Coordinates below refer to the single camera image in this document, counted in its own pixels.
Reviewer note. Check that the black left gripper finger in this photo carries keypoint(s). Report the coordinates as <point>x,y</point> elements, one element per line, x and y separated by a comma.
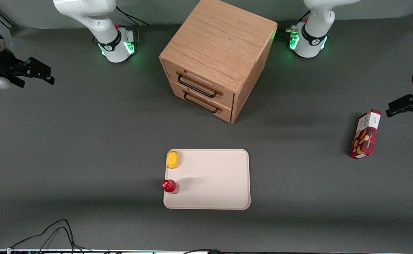
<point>407,98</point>
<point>397,107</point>

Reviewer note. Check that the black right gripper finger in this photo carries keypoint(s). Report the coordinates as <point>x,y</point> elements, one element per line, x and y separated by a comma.
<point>39,67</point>
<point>17,82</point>

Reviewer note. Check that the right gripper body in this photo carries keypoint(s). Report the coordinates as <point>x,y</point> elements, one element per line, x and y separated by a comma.
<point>2,62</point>

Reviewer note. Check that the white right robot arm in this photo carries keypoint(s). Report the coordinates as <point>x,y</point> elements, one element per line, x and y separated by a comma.
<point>97,21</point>

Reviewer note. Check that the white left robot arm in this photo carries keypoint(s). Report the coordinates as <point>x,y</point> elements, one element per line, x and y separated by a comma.
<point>314,31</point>

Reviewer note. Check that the wooden drawer cabinet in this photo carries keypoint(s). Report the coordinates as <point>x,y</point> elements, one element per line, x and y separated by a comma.
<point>220,38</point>

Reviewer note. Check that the red plaid snack box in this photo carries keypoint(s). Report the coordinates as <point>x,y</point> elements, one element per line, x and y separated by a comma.
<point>365,134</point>

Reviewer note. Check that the yellow plastic toy food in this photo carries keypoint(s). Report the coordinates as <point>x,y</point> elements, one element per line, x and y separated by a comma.
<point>172,159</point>

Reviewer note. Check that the red small bottle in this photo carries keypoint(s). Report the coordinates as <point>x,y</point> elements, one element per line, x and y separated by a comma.
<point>170,186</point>

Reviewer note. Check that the beige plastic tray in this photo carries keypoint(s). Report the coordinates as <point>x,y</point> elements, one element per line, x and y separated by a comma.
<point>217,180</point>

